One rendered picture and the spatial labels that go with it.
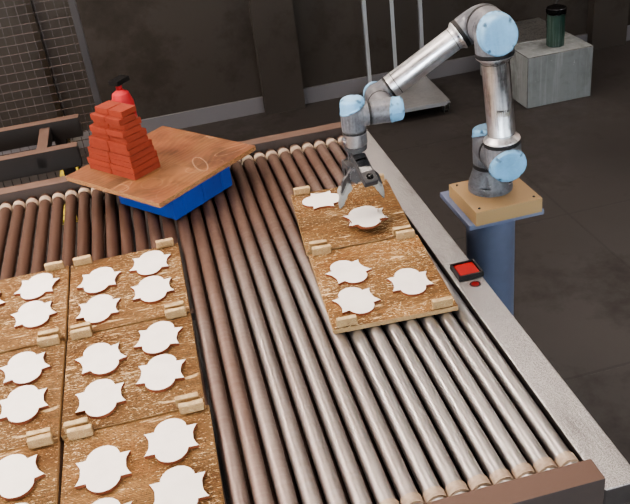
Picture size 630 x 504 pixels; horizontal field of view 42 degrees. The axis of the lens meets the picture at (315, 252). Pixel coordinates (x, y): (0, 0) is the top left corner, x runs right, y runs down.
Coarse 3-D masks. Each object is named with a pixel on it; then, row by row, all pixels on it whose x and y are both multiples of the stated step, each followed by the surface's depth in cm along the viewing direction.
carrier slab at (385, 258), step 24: (408, 240) 258; (312, 264) 252; (384, 264) 248; (408, 264) 246; (432, 264) 245; (336, 288) 240; (360, 288) 238; (384, 288) 237; (432, 288) 234; (336, 312) 229; (384, 312) 227; (408, 312) 226; (432, 312) 225
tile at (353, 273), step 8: (336, 264) 249; (344, 264) 249; (352, 264) 248; (360, 264) 248; (328, 272) 246; (336, 272) 245; (344, 272) 245; (352, 272) 244; (360, 272) 244; (336, 280) 243; (344, 280) 241; (352, 280) 241; (360, 280) 240
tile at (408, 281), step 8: (400, 272) 242; (408, 272) 241; (416, 272) 241; (424, 272) 240; (392, 280) 238; (400, 280) 238; (408, 280) 237; (416, 280) 237; (424, 280) 237; (400, 288) 234; (408, 288) 234; (416, 288) 234; (424, 288) 233
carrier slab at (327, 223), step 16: (320, 192) 293; (336, 192) 291; (352, 192) 290; (368, 192) 289; (304, 208) 284; (336, 208) 281; (352, 208) 280; (384, 208) 278; (400, 208) 276; (304, 224) 274; (320, 224) 273; (336, 224) 272; (384, 224) 268; (400, 224) 267; (304, 240) 265; (336, 240) 263; (352, 240) 262; (368, 240) 261; (384, 240) 261
